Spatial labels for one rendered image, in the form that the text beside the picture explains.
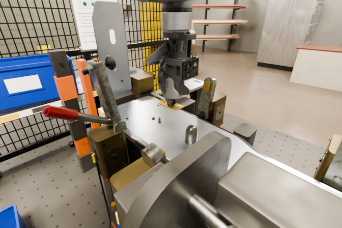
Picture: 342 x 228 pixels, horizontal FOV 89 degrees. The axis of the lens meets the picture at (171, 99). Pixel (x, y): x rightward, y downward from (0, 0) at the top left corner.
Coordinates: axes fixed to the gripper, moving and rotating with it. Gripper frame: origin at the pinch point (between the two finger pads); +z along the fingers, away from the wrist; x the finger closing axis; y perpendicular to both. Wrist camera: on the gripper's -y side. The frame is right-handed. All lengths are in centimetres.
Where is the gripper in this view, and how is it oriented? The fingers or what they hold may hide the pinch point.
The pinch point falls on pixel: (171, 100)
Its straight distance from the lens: 54.4
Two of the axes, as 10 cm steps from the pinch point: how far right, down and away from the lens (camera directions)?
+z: 0.0, 9.0, 4.3
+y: 7.0, 3.1, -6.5
